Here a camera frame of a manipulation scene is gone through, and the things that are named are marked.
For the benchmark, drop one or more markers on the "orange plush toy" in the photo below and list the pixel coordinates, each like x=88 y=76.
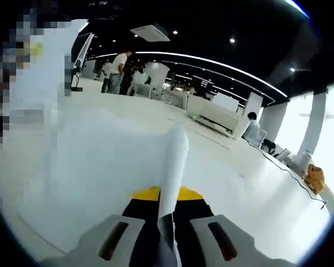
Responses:
x=315 y=178

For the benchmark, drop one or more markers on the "black chair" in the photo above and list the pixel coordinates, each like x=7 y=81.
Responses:
x=269 y=147

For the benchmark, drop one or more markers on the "white printer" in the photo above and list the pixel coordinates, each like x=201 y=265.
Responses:
x=220 y=119

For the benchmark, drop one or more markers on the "white jug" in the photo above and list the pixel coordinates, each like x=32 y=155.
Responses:
x=307 y=161

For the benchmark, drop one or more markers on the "stack of white printing papers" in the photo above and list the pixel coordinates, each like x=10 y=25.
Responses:
x=100 y=153

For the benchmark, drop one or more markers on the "ceiling air conditioner unit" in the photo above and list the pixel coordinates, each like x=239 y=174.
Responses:
x=150 y=32

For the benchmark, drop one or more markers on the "small hanging dark screen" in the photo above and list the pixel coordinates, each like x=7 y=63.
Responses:
x=206 y=84

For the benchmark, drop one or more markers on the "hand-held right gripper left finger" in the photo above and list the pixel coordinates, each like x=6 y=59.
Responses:
x=100 y=242

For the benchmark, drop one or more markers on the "white table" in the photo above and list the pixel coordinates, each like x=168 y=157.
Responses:
x=253 y=180

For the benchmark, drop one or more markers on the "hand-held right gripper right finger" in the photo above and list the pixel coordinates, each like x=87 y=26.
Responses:
x=206 y=244

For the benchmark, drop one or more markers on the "grey mesh office chair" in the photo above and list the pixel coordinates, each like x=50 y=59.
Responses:
x=260 y=139

